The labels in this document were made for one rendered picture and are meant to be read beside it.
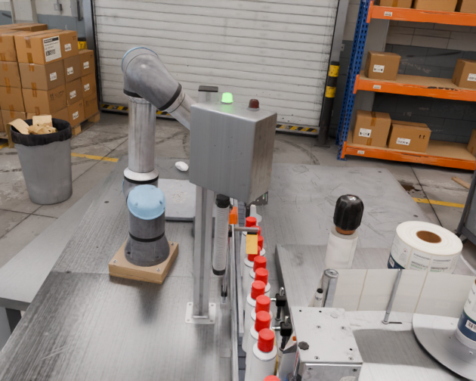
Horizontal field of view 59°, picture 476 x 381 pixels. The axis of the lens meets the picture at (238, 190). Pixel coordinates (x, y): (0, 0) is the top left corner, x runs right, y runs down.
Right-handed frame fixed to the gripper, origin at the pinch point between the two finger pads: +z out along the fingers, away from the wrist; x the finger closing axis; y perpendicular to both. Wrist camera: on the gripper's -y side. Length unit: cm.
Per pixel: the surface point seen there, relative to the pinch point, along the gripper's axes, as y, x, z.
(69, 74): -176, 304, -151
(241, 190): -6, -60, -9
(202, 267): -13.9, -32.9, 10.8
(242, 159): -6, -63, -16
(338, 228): 26.0, -26.6, -1.5
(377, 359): 32, -43, 31
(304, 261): 20.3, -7.3, 10.6
